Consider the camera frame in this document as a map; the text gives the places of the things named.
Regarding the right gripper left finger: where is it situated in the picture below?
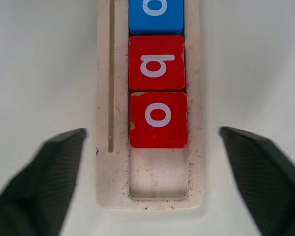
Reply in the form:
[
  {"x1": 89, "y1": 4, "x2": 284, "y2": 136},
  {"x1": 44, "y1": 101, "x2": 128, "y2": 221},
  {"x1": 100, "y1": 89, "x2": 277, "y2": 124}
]
[{"x1": 0, "y1": 127, "x2": 88, "y2": 236}]

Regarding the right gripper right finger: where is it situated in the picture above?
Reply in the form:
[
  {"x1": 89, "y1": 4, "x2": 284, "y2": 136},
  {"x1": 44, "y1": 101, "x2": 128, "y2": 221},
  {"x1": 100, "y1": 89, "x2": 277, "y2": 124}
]
[{"x1": 219, "y1": 126, "x2": 295, "y2": 236}]

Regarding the red letter tile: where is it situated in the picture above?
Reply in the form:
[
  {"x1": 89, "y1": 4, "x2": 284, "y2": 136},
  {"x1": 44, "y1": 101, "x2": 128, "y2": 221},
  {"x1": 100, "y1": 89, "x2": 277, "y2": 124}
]
[
  {"x1": 129, "y1": 91, "x2": 189, "y2": 149},
  {"x1": 128, "y1": 34, "x2": 186, "y2": 92}
]

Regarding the blue letter tile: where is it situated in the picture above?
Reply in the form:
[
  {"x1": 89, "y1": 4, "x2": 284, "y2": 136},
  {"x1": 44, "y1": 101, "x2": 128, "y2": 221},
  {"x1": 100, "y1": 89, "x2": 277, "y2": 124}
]
[{"x1": 128, "y1": 0, "x2": 185, "y2": 36}]

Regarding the wooden letter tray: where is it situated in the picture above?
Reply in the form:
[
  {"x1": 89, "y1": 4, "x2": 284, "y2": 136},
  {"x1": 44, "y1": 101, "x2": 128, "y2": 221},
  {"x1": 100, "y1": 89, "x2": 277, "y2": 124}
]
[{"x1": 95, "y1": 0, "x2": 205, "y2": 211}]

